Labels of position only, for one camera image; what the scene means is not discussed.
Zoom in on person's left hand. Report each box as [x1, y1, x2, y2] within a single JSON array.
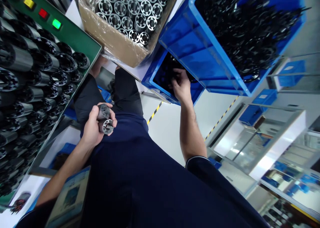
[[80, 103, 118, 148]]

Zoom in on person's right hand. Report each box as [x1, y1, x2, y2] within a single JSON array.
[[168, 68, 198, 106]]

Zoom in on small blue plastic bin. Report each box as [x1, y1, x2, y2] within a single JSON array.
[[141, 47, 204, 106]]

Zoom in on large blue plastic bin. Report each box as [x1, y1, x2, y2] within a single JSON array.
[[158, 0, 307, 97]]

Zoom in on person's legs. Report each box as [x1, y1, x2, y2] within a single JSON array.
[[72, 67, 144, 126]]

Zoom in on cardboard box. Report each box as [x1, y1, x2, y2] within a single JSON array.
[[72, 0, 182, 68]]

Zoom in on batch of bare metal cores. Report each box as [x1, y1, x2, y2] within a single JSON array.
[[94, 0, 173, 46]]

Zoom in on heap of black plastic rings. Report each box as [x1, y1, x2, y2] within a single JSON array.
[[195, 0, 306, 84]]

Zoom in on person's body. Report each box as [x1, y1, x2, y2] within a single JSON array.
[[15, 112, 270, 228]]

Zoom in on metal shelf rack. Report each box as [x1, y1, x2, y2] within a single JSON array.
[[206, 52, 320, 228]]

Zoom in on green control panel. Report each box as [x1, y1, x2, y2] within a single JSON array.
[[0, 0, 103, 63]]

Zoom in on blue crate with black parts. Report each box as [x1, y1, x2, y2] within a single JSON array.
[[49, 142, 77, 171]]

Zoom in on pile of black stator cores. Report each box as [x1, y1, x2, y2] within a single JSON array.
[[0, 0, 91, 198]]

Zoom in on blue printed carton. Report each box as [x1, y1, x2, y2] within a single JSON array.
[[45, 165, 91, 228]]

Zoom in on motor with coloured wires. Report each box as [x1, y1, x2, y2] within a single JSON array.
[[5, 192, 32, 213]]

